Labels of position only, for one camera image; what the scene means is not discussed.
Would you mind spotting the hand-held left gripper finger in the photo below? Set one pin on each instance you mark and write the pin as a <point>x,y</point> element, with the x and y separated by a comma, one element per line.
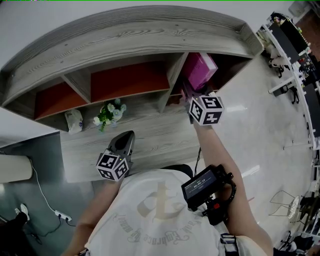
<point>122,142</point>
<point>132,147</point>

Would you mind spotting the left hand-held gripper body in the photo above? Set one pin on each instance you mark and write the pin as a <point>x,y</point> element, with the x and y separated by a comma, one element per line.
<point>112,166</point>

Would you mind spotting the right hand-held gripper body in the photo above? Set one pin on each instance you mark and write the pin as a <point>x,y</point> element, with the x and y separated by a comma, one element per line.
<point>206,110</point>

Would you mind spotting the pink box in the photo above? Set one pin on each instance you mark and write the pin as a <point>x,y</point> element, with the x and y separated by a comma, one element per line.
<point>200,70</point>

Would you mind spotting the person's right forearm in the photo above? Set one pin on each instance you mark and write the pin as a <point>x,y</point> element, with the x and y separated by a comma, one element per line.
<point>215,145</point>

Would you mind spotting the person's left forearm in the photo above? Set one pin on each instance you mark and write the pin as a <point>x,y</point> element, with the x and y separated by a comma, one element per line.
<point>95,215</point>

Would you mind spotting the grey wooden shelf desk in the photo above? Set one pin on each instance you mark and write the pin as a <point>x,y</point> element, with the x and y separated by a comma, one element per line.
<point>155,140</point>

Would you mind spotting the potted white artificial flowers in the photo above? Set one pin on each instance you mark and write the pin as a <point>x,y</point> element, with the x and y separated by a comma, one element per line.
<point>108,115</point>

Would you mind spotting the person's black shorts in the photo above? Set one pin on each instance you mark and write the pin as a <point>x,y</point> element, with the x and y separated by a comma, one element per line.
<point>180,170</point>

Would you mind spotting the white cap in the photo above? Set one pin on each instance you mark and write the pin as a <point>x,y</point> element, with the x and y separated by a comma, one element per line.
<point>73,121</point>

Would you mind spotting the person's cream printed shirt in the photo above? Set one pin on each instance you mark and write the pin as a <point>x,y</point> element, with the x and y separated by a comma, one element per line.
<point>155,220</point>

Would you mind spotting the white power strip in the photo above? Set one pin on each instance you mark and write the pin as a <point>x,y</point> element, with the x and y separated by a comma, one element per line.
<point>62,215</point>

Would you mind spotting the black wrist-mounted display device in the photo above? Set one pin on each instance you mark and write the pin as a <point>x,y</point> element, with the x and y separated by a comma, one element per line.
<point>197,185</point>

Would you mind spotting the white frame office desk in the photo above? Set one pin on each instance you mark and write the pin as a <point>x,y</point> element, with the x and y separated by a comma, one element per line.
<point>306,100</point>

